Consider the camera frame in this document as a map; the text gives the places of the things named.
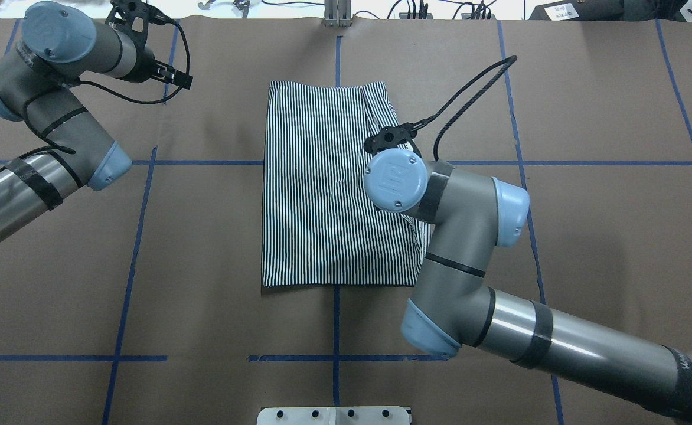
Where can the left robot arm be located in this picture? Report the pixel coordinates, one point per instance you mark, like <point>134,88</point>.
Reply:
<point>58,44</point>

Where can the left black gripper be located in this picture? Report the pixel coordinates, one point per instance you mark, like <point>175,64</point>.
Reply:
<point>144,66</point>

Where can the black box with label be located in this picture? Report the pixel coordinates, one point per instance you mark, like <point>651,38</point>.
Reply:
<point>577,11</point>

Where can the aluminium frame post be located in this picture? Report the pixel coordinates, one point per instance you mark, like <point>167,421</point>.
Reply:
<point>337,13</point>

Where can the navy white striped polo shirt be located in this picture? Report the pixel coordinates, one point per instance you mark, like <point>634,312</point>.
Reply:
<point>319,227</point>

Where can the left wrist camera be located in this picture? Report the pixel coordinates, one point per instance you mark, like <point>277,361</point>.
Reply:
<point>134,17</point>

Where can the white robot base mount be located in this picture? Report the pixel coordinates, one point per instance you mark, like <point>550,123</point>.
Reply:
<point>336,415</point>

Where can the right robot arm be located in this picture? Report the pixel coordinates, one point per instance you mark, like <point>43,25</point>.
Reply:
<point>583,273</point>

